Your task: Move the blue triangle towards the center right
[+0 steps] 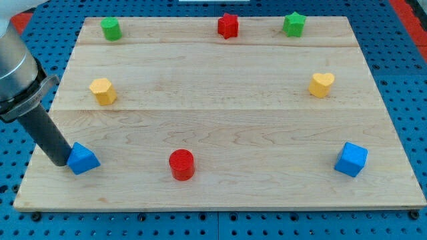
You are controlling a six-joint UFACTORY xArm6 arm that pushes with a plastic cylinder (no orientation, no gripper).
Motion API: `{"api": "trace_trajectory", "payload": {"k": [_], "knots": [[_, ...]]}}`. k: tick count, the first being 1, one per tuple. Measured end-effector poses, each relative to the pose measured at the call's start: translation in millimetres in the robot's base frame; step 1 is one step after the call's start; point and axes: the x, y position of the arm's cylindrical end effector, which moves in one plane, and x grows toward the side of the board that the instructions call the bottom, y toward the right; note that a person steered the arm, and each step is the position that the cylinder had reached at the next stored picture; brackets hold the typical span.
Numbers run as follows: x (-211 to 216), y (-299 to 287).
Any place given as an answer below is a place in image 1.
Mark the blue triangle block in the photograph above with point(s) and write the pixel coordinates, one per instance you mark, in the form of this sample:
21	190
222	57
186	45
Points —
82	159

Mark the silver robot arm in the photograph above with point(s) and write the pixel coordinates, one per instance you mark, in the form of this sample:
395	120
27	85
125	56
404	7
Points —
23	80

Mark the wooden board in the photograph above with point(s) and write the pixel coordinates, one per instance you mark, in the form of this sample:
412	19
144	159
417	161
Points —
241	106

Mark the red cylinder block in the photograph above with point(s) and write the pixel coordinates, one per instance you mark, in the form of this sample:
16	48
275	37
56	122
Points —
181	163

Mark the red star block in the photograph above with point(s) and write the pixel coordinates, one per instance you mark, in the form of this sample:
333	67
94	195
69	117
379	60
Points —
228	25

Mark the yellow hexagon block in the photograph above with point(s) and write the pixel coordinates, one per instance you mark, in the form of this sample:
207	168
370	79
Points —
103	91

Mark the yellow heart block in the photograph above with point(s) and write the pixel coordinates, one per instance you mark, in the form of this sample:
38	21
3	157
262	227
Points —
321	84

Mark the green star block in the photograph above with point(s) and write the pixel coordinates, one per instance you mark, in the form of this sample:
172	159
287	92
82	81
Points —
294	24

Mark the green cylinder block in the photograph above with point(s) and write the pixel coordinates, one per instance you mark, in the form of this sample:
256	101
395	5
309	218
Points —
111	28

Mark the blue cube block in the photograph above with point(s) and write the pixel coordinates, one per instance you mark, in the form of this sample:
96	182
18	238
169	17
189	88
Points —
351	159

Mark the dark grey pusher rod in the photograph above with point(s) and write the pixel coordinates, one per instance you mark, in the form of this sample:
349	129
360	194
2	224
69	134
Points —
47	136

